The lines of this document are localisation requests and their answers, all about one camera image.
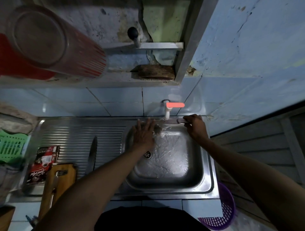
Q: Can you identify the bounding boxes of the black knob handle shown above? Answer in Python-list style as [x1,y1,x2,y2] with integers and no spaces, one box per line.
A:
[127,26,141,48]

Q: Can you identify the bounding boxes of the purple plastic basket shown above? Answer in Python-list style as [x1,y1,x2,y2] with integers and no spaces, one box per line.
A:
[198,182,236,231]

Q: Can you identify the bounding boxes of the person's left hand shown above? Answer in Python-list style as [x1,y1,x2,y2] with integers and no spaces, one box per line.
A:
[131,118,157,153]

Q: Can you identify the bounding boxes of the person's right hand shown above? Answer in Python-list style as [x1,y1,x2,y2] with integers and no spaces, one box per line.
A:
[183,114,209,143]

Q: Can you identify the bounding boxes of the checked dishcloth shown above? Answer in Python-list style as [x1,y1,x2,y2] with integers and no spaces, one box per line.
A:
[0,164,22,205]

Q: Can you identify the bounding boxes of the red striped drinking glass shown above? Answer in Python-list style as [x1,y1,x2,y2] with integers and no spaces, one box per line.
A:
[6,4,108,79]

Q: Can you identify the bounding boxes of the white faucet orange handle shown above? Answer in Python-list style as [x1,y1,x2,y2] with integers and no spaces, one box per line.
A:
[163,100,185,121]

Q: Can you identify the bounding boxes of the red black sachet pack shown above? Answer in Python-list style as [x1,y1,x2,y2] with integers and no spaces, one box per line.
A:
[26,145,60,185]

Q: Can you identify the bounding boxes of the grey slatted wooden door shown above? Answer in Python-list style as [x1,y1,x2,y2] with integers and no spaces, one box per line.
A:
[211,104,305,229]

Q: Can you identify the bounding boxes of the green plastic basket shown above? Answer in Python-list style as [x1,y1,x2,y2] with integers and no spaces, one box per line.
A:
[0,129,29,165]

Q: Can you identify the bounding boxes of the wooden knife block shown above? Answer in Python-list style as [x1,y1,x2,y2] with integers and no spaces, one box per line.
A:
[0,206,16,231]

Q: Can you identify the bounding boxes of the person's black clothing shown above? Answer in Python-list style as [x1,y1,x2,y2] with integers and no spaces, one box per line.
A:
[94,206,211,231]

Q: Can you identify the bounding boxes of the wooden scrub brush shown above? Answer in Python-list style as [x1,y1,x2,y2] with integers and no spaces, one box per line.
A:
[131,64,176,81]

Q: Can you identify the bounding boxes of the red plastic cup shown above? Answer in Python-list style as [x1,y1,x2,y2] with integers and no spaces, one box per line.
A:
[0,33,57,81]

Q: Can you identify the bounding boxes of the person's left forearm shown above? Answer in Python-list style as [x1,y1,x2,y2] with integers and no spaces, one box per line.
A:
[34,145,143,231]

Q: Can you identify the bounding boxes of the small wooden cutting board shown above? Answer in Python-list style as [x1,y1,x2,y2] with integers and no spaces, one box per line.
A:
[38,163,77,219]

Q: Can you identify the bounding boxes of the stainless steel sink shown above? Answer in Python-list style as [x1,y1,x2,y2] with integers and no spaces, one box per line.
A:
[7,116,220,200]

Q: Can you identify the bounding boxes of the person's right forearm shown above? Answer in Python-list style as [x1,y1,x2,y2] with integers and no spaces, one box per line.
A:
[202,138,305,231]

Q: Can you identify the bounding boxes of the knives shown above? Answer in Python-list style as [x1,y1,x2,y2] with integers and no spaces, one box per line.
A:
[49,170,68,209]

